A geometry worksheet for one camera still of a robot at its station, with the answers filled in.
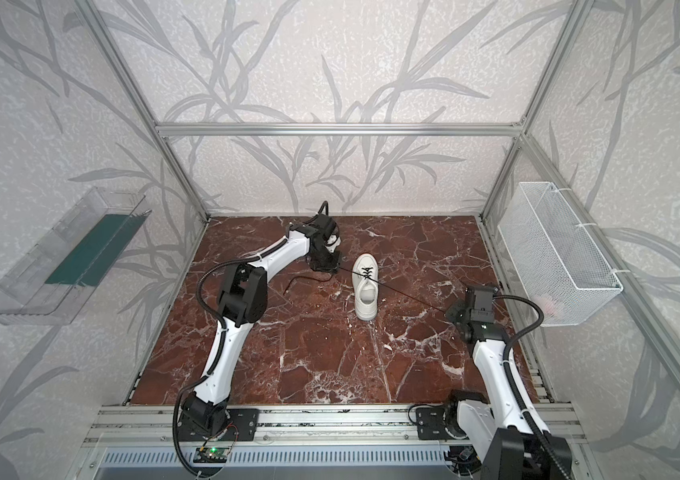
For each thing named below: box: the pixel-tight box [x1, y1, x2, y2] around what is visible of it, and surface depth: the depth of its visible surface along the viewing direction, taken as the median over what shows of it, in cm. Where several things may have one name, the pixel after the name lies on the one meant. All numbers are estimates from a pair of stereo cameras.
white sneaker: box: [352, 253, 379, 321], surface depth 95 cm
